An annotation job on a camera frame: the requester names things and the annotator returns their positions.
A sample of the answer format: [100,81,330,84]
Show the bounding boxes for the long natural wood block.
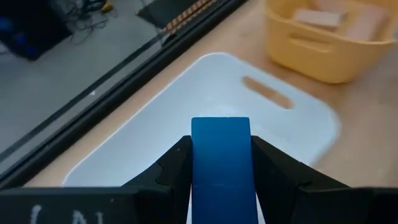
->
[341,3,389,42]

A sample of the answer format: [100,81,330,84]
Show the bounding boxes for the white plastic bin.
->
[62,52,341,224]

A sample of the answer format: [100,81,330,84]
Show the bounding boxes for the black floor cables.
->
[60,0,118,43]

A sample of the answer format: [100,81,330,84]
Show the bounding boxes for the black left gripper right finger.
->
[251,136,355,224]

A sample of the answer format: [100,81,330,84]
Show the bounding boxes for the long blue rectangular block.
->
[191,116,259,224]

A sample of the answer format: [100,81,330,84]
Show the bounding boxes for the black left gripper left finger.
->
[123,136,193,224]

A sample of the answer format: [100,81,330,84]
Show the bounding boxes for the yellow plastic bin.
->
[263,0,398,85]

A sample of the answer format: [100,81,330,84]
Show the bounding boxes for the black blue equipment base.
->
[0,0,73,62]

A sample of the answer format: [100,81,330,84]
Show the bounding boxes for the black table frame rail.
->
[0,0,249,191]

